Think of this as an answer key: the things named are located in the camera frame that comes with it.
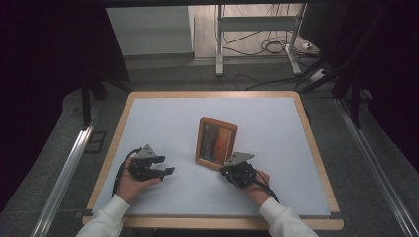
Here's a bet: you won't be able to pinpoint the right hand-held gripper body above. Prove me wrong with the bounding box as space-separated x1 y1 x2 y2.
219 151 258 190

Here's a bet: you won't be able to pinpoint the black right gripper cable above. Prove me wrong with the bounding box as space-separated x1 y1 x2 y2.
253 170 281 203

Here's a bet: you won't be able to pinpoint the black floor cables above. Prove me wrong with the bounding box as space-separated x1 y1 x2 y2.
222 3 327 92

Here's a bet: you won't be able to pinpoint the white power strip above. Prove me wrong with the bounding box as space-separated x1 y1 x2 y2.
309 68 328 82

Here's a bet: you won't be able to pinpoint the black metal stand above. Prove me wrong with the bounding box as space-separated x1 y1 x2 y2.
331 63 364 130
80 76 133 128

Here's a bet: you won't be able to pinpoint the white table mat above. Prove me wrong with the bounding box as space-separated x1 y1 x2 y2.
92 97 331 217

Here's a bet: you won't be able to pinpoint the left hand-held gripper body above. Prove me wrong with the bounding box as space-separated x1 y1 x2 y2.
127 143 166 183

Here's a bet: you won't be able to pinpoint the person's left hand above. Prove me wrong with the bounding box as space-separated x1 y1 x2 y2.
116 157 164 205

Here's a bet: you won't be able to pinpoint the person's right hand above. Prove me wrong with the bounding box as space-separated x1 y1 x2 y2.
242 169 272 207

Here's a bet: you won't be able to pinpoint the white metal desk frame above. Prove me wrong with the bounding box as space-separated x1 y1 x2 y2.
215 3 308 77

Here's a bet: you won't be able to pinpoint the wooden picture frame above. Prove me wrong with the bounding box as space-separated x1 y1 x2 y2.
194 116 239 172

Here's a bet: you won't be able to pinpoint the aluminium rail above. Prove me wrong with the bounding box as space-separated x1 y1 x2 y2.
334 98 419 237
30 119 97 237

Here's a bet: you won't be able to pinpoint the dark floor grate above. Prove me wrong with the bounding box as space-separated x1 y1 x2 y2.
84 130 108 154

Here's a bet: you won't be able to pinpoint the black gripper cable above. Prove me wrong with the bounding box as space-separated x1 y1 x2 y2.
253 170 281 203
111 147 142 198

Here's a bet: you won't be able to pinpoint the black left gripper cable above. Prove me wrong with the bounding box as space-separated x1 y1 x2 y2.
111 147 142 198

